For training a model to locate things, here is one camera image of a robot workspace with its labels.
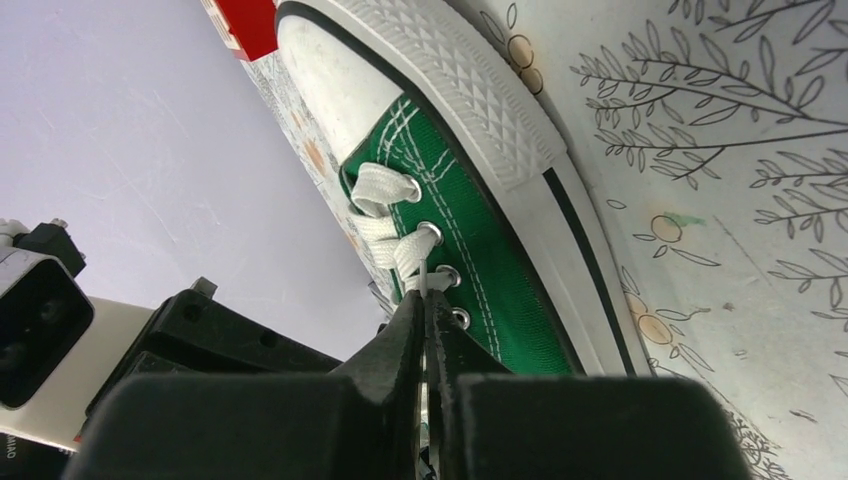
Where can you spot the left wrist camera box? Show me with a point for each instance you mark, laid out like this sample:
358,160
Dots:
58,344

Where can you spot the red white brick block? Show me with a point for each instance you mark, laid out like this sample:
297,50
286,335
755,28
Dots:
246,27

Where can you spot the floral patterned table mat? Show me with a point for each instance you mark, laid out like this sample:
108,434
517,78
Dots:
711,137

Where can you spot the green white sneaker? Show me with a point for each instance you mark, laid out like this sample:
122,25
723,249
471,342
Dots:
412,85

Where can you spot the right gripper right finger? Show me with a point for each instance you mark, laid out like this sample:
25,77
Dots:
487,422

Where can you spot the white shoelace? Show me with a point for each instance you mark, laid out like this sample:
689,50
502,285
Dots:
375,191

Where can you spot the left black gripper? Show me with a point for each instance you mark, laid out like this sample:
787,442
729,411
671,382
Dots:
191,332

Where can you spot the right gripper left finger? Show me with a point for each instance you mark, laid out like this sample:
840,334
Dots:
357,421

